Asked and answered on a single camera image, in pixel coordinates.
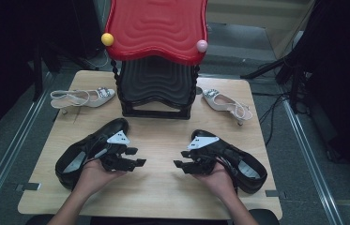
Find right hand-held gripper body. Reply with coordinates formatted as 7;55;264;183
187;136;227;175

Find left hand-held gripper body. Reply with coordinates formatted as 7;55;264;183
93;130;138;173

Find black leather shoe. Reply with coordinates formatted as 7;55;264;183
190;129;268;195
54;117;129;190

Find beige slingback heeled shoe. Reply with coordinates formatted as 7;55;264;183
50;86;116;115
202;88;253;127

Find red and black shoe rack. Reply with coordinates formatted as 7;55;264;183
100;0;209;120

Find person's right hand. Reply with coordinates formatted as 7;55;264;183
193;164;238;201

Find person's left hand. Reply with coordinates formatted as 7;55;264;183
75;158;128;196

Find grey tape strip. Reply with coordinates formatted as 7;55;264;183
15;182;42;192
265;189;287;200

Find black chair armrest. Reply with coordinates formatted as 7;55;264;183
249;208;281;225
24;213;55;225

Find black metal stand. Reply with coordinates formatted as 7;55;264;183
31;40;101;102
239;46;310;114

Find dark curtain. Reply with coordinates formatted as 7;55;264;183
298;0;350;195
0;0;101;148

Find black floor cables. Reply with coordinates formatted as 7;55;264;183
258;92;290;148

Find metal floor rail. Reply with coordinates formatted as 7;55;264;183
0;71;54;225
280;97;345;225

